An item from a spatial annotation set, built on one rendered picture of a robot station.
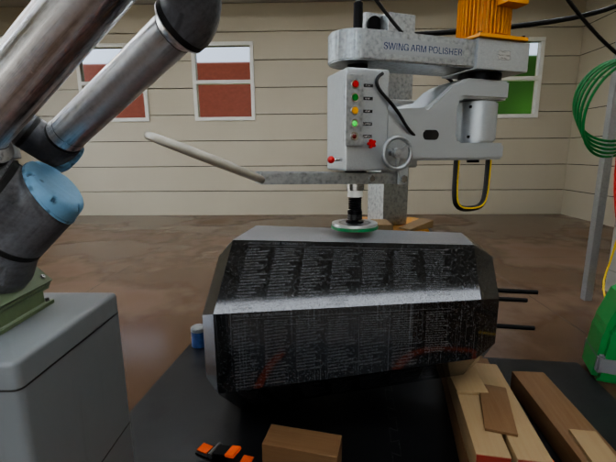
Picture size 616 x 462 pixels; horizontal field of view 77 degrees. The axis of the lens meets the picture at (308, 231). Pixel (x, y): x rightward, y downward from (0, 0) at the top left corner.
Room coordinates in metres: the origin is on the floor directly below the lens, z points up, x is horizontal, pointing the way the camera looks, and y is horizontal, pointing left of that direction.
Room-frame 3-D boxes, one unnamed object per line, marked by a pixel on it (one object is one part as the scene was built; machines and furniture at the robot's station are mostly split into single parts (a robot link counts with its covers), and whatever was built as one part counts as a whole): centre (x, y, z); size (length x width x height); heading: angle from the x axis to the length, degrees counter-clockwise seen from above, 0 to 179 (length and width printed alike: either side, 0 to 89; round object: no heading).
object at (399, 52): (1.91, -0.55, 1.66); 0.96 x 0.25 x 0.17; 109
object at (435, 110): (1.91, -0.60, 1.35); 0.74 x 0.23 x 0.49; 109
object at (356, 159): (1.82, -0.30, 1.36); 0.36 x 0.22 x 0.45; 109
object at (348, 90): (1.67, -0.19, 1.42); 0.08 x 0.03 x 0.28; 109
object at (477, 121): (2.01, -0.84, 1.39); 0.19 x 0.19 x 0.20
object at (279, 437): (1.34, 0.03, 0.07); 0.30 x 0.12 x 0.12; 76
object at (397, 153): (1.72, -0.37, 1.24); 0.15 x 0.10 x 0.15; 109
